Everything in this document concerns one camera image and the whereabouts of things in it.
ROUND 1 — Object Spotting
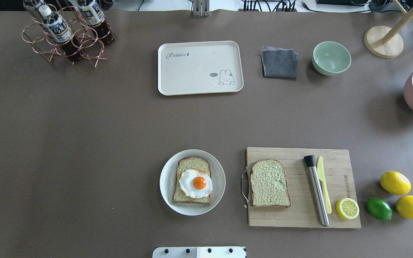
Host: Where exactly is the bread slice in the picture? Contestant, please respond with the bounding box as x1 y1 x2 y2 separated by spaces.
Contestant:
172 157 212 205
250 159 291 207

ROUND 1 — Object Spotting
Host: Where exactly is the yellow plastic knife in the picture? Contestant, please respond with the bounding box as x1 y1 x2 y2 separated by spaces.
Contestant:
317 156 332 214

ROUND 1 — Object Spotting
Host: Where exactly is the right tea bottle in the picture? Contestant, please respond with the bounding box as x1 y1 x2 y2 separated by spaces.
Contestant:
77 0 115 45

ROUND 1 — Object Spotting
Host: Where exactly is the fried egg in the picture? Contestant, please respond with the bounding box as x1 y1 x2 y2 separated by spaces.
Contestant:
179 168 213 199

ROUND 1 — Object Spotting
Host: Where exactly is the whole lemon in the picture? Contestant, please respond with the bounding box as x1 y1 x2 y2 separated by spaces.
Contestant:
380 171 412 195
395 195 413 219

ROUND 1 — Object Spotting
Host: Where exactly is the upper whole lemon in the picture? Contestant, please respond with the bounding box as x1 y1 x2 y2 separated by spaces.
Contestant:
380 171 412 195

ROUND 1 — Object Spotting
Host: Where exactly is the green ceramic bowl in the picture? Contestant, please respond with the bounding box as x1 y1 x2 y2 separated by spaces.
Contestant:
312 41 351 76

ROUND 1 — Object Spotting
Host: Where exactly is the lower whole lemon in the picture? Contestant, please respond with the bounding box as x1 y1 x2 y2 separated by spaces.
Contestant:
395 195 413 219

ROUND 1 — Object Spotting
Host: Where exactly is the bamboo cutting board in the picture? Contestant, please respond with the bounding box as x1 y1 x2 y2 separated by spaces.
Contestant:
246 147 361 229

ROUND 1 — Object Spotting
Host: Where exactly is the green lime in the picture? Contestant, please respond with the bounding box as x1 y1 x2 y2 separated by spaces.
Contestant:
366 197 392 221

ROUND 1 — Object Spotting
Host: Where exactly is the white round plate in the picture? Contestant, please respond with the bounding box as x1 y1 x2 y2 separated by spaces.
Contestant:
160 149 225 216

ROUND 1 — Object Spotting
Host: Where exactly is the cream rabbit serving tray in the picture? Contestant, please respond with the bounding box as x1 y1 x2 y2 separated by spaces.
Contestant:
157 40 244 95

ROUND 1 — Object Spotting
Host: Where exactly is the front tea bottle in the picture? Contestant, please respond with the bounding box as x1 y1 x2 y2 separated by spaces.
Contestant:
38 5 82 62

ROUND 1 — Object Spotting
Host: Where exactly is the copper wire bottle rack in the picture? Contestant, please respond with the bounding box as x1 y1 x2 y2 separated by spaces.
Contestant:
22 0 109 67

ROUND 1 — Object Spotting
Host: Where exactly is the wooden mug tree stand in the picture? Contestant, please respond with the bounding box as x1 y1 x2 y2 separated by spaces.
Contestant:
364 0 413 58

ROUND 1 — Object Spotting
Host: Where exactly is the halved lemon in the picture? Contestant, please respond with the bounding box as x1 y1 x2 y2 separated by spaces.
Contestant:
336 198 360 219

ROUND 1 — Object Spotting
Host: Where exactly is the grey folded cloth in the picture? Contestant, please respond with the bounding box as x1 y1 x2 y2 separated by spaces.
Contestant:
260 46 298 78

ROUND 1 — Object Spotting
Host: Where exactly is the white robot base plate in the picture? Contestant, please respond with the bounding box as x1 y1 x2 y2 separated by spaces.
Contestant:
152 246 247 258

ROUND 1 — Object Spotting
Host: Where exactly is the tea bottle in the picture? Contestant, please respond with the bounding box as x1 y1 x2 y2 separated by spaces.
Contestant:
77 0 115 45
23 0 45 23
38 5 82 62

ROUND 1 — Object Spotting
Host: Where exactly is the rear left tea bottle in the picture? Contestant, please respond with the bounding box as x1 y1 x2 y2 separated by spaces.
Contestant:
23 0 45 23

